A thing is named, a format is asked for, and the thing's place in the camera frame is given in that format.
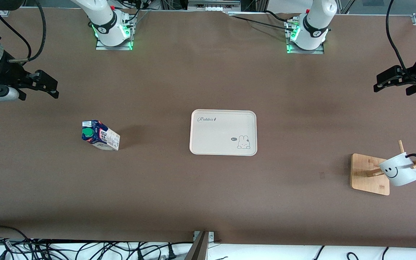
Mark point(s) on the blue white milk carton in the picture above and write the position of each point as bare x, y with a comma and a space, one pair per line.
103, 137

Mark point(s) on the white smiley face mug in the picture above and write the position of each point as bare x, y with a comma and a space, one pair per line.
399, 171

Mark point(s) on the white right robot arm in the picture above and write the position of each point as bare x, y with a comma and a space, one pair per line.
104, 21

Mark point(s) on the cream rabbit print tray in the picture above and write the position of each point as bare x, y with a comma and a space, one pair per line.
219, 137

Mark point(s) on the wooden mug rack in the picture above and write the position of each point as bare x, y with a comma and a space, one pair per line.
367, 177

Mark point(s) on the grey power strip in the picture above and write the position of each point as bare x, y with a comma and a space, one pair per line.
213, 4

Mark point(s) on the aluminium profile bar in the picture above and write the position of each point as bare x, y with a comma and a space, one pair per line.
198, 249

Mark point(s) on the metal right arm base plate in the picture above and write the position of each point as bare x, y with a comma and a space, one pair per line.
126, 41

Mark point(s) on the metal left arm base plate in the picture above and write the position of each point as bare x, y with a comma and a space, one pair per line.
290, 48

